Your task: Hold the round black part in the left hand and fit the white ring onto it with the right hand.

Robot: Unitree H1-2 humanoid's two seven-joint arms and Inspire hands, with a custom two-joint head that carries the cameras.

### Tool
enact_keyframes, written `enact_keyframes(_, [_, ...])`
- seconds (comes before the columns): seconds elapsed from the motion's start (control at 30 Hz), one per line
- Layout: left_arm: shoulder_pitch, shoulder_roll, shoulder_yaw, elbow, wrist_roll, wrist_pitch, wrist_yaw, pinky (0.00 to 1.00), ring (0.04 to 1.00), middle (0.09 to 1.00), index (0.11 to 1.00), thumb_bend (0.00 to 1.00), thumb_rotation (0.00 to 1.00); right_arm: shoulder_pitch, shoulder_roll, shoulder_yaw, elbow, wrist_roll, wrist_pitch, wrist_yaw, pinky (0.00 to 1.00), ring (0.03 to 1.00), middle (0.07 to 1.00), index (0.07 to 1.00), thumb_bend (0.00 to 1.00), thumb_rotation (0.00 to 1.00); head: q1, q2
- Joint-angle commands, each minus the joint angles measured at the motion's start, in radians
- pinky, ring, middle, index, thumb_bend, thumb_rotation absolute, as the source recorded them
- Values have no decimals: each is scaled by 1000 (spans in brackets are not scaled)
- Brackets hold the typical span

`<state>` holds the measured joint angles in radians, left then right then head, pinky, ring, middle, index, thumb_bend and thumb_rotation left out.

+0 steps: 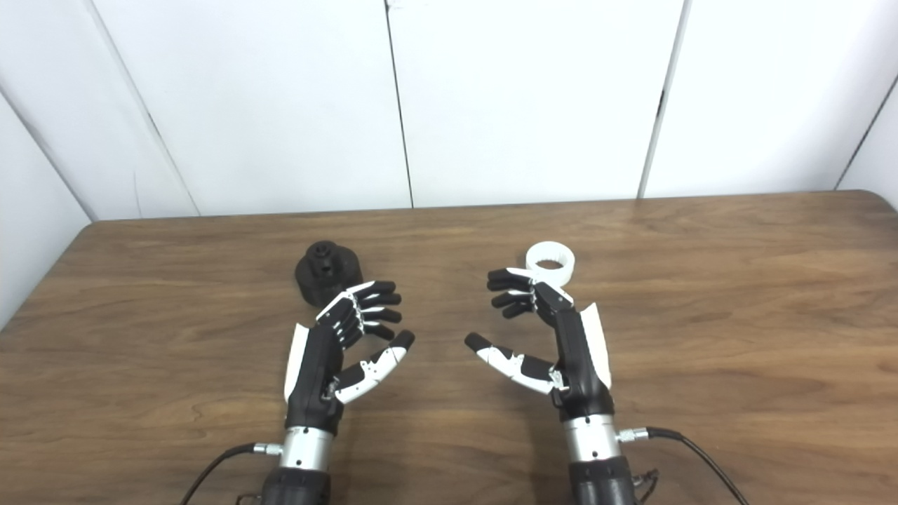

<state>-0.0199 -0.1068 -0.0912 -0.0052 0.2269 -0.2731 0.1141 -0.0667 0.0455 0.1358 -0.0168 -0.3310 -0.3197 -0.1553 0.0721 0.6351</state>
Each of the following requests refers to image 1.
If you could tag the white and black left hand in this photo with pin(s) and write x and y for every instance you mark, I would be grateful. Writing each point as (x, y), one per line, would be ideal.
(312, 379)

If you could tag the white and black right hand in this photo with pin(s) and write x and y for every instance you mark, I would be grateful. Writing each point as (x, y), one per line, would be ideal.
(579, 365)

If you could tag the round black part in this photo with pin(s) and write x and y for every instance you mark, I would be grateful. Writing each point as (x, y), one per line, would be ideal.
(324, 273)

